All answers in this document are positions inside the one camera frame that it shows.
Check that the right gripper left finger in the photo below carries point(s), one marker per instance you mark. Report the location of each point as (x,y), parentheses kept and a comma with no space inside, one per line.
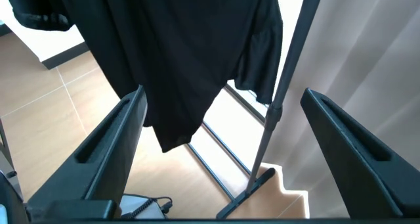
(108,161)

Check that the beige curtain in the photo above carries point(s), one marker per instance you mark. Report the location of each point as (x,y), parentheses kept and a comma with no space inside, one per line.
(361,53)

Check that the black garment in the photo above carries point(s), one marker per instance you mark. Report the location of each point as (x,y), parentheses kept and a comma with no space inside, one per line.
(180,53)

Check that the black clothes rack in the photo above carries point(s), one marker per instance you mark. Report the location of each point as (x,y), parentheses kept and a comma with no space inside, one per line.
(295,46)

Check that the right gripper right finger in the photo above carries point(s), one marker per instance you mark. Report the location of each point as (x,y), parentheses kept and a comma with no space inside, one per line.
(354,158)

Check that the black shorts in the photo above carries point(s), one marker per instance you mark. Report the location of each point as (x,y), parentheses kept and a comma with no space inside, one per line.
(36,10)

